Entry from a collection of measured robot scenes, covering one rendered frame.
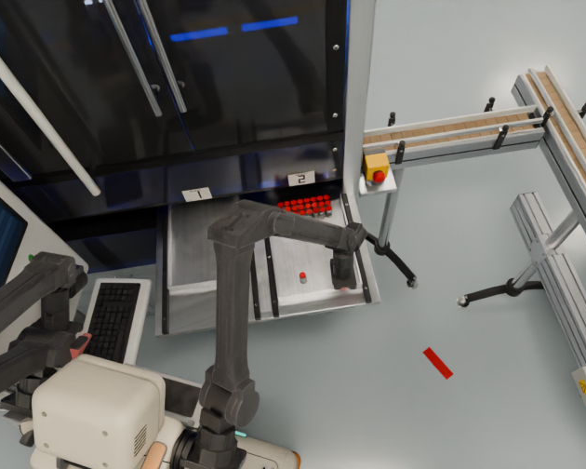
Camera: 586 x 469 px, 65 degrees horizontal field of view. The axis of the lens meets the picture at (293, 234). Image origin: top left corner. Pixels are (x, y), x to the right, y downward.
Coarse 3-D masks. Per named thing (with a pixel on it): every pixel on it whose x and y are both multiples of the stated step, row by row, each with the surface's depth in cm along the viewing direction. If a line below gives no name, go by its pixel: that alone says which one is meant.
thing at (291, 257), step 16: (336, 208) 158; (336, 224) 155; (272, 240) 154; (288, 240) 153; (288, 256) 151; (304, 256) 150; (320, 256) 150; (288, 272) 148; (304, 272) 147; (320, 272) 147; (288, 288) 145; (304, 288) 144; (320, 288) 144
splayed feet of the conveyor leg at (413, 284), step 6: (372, 234) 239; (372, 240) 237; (390, 246) 233; (378, 252) 234; (384, 252) 233; (390, 252) 232; (390, 258) 232; (396, 258) 231; (396, 264) 232; (402, 264) 231; (402, 270) 231; (408, 270) 231; (408, 276) 231; (414, 276) 230; (408, 282) 236; (414, 282) 233
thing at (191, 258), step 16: (176, 208) 163; (192, 208) 162; (208, 208) 162; (224, 208) 162; (176, 224) 160; (192, 224) 159; (208, 224) 159; (176, 240) 157; (192, 240) 156; (208, 240) 156; (176, 256) 154; (192, 256) 153; (208, 256) 153; (176, 272) 151; (192, 272) 150; (208, 272) 150; (176, 288) 146
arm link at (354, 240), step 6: (354, 222) 129; (354, 228) 127; (360, 228) 128; (354, 234) 125; (360, 234) 128; (366, 234) 130; (348, 240) 118; (354, 240) 121; (360, 240) 128; (348, 246) 119; (354, 246) 122; (360, 246) 128; (348, 252) 121
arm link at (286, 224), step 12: (276, 216) 85; (288, 216) 88; (300, 216) 99; (276, 228) 85; (288, 228) 89; (300, 228) 99; (312, 228) 103; (324, 228) 108; (336, 228) 113; (348, 228) 118; (300, 240) 103; (312, 240) 105; (324, 240) 110; (336, 240) 114
